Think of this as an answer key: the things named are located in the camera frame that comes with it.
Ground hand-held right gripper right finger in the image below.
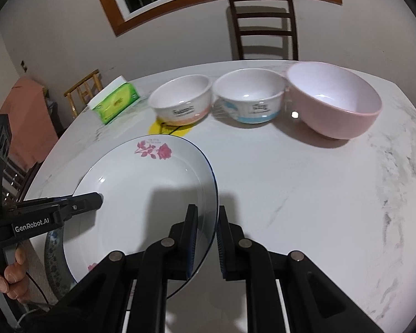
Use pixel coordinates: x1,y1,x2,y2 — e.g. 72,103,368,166
217,205,385,333

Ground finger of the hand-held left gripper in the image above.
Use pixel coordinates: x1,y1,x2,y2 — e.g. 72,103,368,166
57,192,104,220
12,197,72,216

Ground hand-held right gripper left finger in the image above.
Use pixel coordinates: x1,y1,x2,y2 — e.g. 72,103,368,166
55,204,199,333

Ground blue floral plate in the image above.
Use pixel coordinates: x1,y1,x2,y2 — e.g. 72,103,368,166
44,231,73,302

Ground white rose print plate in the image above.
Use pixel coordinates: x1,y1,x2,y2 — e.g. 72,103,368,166
63,136,219,301

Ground white bowl pink band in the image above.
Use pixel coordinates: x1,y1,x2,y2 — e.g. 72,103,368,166
148,75,214,125

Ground white bowl blue band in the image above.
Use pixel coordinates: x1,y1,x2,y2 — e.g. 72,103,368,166
212,69,288,123

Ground person's left hand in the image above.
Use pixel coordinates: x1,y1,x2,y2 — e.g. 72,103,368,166
0,248,28,302

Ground dark wooden chair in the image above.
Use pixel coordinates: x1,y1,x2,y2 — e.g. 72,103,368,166
228,0,299,61
2,160,42,202

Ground orange cloth covered furniture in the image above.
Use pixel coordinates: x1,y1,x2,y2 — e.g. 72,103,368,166
0,76,58,167

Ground yellow warning sticker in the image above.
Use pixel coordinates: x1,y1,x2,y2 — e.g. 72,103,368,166
148,118,195,137

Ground green tissue box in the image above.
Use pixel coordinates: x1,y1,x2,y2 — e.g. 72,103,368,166
91,75,141,125

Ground bamboo chair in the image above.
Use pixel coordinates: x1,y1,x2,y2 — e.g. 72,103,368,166
63,69,103,118

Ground wooden framed window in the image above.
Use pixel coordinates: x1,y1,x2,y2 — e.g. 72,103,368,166
88,0,344,37

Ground black cable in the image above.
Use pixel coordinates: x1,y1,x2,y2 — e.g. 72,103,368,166
25,272,56,311

